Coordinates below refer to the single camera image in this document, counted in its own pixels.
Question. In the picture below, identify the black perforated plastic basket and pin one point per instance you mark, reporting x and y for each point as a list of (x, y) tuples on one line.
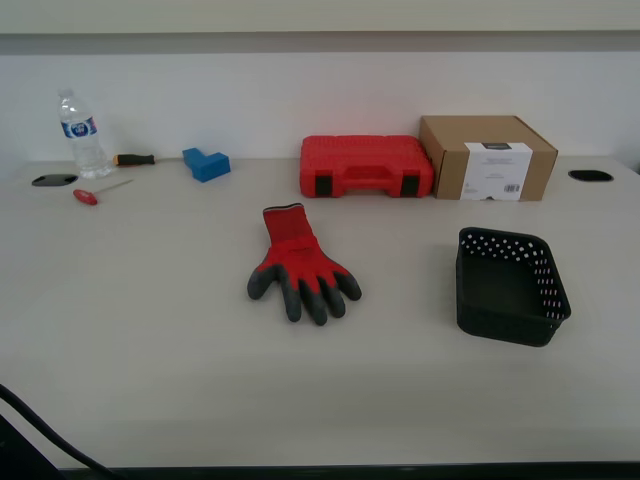
[(500, 292)]

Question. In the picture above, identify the brown cardboard box white label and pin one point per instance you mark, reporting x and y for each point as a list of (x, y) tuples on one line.
[(450, 150)]

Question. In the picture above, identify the black robot frame part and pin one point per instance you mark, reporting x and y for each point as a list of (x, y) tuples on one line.
[(15, 460)]

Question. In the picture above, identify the red plastic tool case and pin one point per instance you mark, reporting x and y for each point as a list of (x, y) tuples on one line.
[(360, 155)]

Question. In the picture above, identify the blue plastic block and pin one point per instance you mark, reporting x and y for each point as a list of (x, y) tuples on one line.
[(205, 165)]

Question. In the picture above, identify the red and grey work glove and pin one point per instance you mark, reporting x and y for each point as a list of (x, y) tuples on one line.
[(300, 255)]

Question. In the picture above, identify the clear plastic water bottle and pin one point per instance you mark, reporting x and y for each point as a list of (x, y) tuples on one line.
[(85, 150)]

